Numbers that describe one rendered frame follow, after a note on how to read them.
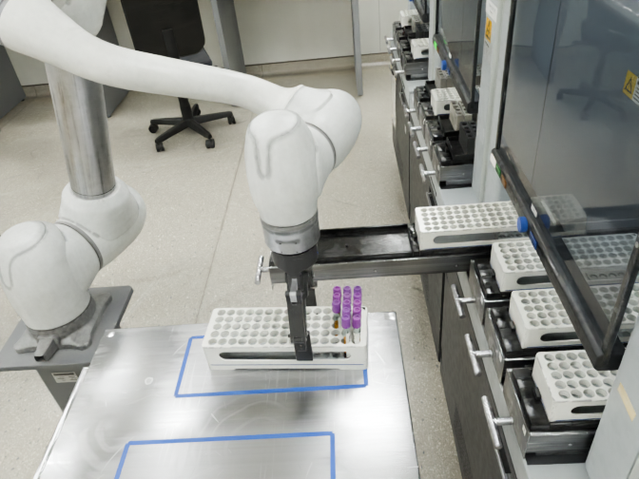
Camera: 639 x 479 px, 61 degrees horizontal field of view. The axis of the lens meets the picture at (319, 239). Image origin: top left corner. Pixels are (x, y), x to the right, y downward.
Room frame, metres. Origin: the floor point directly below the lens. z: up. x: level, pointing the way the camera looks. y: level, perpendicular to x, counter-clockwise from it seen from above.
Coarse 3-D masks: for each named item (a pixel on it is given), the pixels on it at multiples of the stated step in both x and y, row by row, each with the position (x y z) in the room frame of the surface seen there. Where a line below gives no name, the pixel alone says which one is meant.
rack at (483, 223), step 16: (416, 208) 1.06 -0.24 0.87; (432, 208) 1.05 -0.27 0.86; (448, 208) 1.05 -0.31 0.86; (464, 208) 1.04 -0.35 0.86; (480, 208) 1.02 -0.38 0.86; (496, 208) 1.02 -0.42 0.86; (512, 208) 1.02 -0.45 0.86; (416, 224) 1.02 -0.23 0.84; (432, 224) 0.98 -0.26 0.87; (448, 224) 0.98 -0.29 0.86; (464, 224) 0.97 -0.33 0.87; (480, 224) 0.97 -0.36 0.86; (496, 224) 0.97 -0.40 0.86; (512, 224) 0.96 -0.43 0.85; (432, 240) 0.96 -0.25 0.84; (448, 240) 0.99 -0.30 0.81; (464, 240) 0.98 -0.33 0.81; (480, 240) 0.95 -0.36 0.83; (496, 240) 0.95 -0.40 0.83; (512, 240) 0.94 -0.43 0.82
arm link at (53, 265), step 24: (0, 240) 0.97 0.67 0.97; (24, 240) 0.96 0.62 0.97; (48, 240) 0.97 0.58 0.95; (72, 240) 1.02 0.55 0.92; (0, 264) 0.94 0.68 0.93; (24, 264) 0.92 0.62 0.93; (48, 264) 0.94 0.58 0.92; (72, 264) 0.98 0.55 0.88; (96, 264) 1.03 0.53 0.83; (24, 288) 0.91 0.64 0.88; (48, 288) 0.92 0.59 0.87; (72, 288) 0.95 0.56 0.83; (24, 312) 0.91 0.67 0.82; (48, 312) 0.91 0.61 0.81; (72, 312) 0.94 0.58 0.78
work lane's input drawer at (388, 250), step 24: (336, 240) 1.05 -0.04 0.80; (360, 240) 1.04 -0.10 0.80; (384, 240) 1.03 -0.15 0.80; (408, 240) 1.02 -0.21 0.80; (336, 264) 0.96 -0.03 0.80; (360, 264) 0.96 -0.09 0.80; (384, 264) 0.95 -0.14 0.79; (408, 264) 0.95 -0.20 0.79; (432, 264) 0.94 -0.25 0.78; (456, 264) 0.94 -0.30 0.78
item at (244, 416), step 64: (384, 320) 0.75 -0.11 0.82; (128, 384) 0.67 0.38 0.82; (192, 384) 0.65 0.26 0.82; (256, 384) 0.63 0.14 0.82; (320, 384) 0.62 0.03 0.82; (384, 384) 0.60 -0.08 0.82; (64, 448) 0.55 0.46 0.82; (128, 448) 0.53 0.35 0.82; (192, 448) 0.52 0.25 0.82; (256, 448) 0.51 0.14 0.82; (320, 448) 0.49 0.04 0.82; (384, 448) 0.48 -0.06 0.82
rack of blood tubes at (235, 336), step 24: (216, 312) 0.77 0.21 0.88; (240, 312) 0.77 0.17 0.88; (264, 312) 0.75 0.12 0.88; (312, 312) 0.73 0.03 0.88; (216, 336) 0.71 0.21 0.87; (240, 336) 0.69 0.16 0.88; (264, 336) 0.70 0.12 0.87; (312, 336) 0.67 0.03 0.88; (336, 336) 0.67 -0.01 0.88; (360, 336) 0.66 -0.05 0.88; (216, 360) 0.68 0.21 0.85; (240, 360) 0.67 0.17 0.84; (264, 360) 0.66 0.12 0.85; (288, 360) 0.66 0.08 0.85; (336, 360) 0.64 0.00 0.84; (360, 360) 0.64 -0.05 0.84
